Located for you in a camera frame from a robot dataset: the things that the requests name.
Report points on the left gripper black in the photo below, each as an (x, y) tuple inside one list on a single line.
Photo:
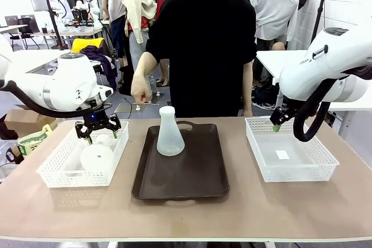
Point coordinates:
[(97, 115)]

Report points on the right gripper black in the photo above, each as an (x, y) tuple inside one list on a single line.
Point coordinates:
[(279, 115)]

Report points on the translucent plastic conical flask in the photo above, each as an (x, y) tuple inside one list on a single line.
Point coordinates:
[(97, 156), (170, 137)]

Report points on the person's right forearm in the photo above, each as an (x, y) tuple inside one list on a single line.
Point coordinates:
[(145, 68)]

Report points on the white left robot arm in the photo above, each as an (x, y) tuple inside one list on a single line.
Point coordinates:
[(67, 82)]

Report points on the person's left forearm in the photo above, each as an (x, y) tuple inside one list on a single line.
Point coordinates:
[(247, 85)]

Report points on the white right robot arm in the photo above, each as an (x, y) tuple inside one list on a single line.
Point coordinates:
[(319, 65)]

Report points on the person's left hand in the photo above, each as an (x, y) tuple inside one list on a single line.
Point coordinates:
[(247, 113)]

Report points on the person's right hand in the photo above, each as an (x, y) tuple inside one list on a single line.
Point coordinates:
[(141, 94)]

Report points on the white perforated plastic basket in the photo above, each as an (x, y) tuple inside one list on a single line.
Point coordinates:
[(58, 176), (290, 176)]

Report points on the dark purple garment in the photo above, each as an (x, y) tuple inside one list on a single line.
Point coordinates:
[(106, 65)]

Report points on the green and white bag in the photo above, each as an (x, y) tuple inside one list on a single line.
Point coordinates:
[(30, 143)]

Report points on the brown cardboard box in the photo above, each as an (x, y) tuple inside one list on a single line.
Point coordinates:
[(26, 121)]

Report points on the yellow garment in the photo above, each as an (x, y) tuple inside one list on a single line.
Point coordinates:
[(87, 43)]

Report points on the black round object on floor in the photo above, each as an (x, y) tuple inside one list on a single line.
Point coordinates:
[(13, 155)]

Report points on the dark brown plastic tray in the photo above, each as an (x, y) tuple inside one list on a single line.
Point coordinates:
[(180, 172)]

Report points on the background work table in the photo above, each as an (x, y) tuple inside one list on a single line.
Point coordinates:
[(81, 31)]

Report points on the white side table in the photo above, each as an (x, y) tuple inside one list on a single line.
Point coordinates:
[(29, 59)]

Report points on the person in black sweater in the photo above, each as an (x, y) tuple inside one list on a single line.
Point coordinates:
[(203, 56)]

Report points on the black tripod stand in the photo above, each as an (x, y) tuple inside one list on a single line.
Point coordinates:
[(53, 18)]

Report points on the black office chair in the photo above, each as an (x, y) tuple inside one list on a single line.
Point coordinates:
[(24, 31)]

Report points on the mannequin with cream jacket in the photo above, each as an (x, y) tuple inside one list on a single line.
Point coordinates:
[(138, 12)]

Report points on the mannequin with white tank top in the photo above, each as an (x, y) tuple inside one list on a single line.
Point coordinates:
[(114, 7)]

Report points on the mannequin with white shirt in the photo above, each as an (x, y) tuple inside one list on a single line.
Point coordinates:
[(274, 7)]

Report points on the slim black light stand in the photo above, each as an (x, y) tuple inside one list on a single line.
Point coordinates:
[(321, 4)]

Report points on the grey mannequin base plate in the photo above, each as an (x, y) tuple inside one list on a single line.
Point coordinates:
[(128, 108)]

